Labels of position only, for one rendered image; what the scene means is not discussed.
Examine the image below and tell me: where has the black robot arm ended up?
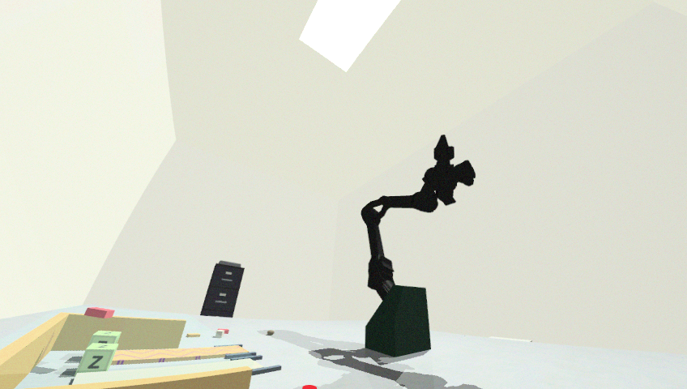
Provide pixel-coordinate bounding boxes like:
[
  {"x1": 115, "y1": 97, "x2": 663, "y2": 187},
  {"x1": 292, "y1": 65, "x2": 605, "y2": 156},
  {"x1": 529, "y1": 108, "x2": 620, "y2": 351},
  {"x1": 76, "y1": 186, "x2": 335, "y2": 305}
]
[{"x1": 361, "y1": 160, "x2": 476, "y2": 300}]

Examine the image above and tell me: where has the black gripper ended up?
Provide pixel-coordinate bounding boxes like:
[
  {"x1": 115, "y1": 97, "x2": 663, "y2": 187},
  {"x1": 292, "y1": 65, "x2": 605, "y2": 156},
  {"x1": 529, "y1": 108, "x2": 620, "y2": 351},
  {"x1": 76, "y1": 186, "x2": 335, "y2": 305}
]
[{"x1": 432, "y1": 135, "x2": 456, "y2": 190}]

